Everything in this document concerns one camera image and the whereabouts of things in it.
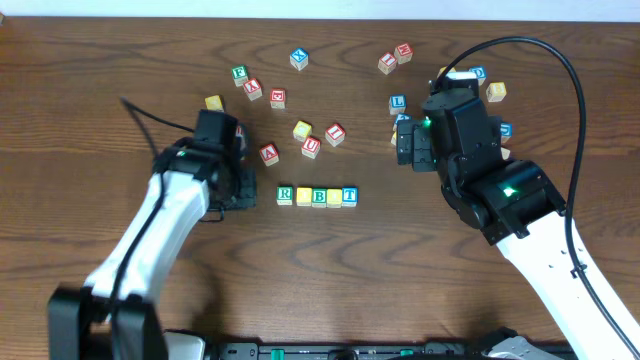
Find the blue D block right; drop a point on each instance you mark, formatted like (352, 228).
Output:
(506, 131)

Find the blue T block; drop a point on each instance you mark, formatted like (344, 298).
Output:
(350, 196)

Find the blue X block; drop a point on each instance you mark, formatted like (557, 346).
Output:
(299, 59)

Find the green Z block right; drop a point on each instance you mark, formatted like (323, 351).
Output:
(505, 153)

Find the blue 2 block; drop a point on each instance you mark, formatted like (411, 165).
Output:
(400, 117)

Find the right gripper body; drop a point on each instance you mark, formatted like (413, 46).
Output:
(417, 145)

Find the green F block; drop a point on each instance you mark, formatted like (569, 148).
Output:
(239, 75)

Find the green B block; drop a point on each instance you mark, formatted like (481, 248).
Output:
(319, 197)

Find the red i block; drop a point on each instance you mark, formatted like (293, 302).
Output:
(387, 63)
(335, 134)

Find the red u block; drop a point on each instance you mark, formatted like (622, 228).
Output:
(311, 147)
(241, 136)

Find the yellow C block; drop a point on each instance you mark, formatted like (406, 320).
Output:
(302, 130)

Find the yellow O block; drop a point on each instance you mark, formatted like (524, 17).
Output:
(334, 198)
(304, 196)

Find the green R block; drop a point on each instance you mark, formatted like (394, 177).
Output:
(285, 195)

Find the red A block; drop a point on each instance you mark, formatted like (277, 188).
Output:
(269, 154)

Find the yellow block left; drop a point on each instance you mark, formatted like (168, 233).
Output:
(214, 103)

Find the red N block top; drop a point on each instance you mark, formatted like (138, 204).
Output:
(403, 53)

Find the yellow block top right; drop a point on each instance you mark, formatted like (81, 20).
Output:
(442, 70)

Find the red I block top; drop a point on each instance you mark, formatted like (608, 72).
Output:
(387, 63)

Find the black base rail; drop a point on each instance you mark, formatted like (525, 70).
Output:
(503, 343)

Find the red I block centre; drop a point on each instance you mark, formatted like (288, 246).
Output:
(335, 134)

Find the red E block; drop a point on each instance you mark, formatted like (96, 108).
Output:
(278, 98)

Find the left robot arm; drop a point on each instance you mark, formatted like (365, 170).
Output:
(197, 179)

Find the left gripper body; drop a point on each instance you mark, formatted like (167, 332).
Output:
(244, 187)

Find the yellow 8 block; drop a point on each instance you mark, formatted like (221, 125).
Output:
(496, 92)

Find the blue L block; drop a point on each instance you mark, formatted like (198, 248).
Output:
(397, 104)

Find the red U block left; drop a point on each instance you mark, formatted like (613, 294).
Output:
(241, 136)

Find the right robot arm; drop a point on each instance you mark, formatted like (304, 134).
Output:
(517, 208)

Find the red X block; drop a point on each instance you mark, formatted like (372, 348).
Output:
(253, 89)

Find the blue D block top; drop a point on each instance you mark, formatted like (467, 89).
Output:
(480, 73)

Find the blue d block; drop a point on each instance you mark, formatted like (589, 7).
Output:
(480, 73)
(506, 131)

